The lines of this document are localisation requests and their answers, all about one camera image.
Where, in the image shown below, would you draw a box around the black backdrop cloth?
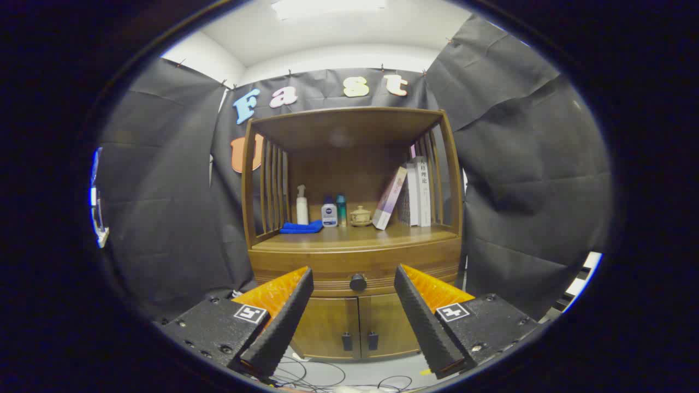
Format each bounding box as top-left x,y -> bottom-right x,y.
96,14 -> 612,323

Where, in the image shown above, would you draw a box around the blue folded cloth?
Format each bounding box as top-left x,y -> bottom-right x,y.
280,219 -> 324,234

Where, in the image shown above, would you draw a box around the dark patterned book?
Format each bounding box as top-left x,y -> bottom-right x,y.
397,162 -> 419,227

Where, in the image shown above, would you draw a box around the black floor cables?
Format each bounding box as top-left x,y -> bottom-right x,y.
273,355 -> 416,392

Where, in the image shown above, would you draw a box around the white striped furniture edge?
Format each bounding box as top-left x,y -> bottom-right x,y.
554,251 -> 603,314

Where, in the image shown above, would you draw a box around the ceiling light panel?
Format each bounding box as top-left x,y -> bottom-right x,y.
271,0 -> 388,21

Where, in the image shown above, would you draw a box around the purple and white book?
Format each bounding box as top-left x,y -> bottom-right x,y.
372,166 -> 408,231

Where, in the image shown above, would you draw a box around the brown wooden cabinet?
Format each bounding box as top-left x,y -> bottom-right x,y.
241,107 -> 465,362

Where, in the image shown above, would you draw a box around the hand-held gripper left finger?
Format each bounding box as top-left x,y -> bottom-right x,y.
155,266 -> 315,380

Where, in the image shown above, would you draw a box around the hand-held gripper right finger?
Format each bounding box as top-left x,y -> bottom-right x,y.
394,264 -> 541,380

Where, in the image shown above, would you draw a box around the white bottle with blue cap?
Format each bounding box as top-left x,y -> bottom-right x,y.
321,195 -> 338,228

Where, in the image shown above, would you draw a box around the white pump bottle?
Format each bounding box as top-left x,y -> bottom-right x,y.
296,184 -> 310,225

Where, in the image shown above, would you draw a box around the wooden cabinet door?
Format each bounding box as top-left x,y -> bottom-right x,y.
291,297 -> 361,361
359,293 -> 421,359

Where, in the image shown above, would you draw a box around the wooden countertop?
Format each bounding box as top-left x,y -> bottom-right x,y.
252,221 -> 459,253

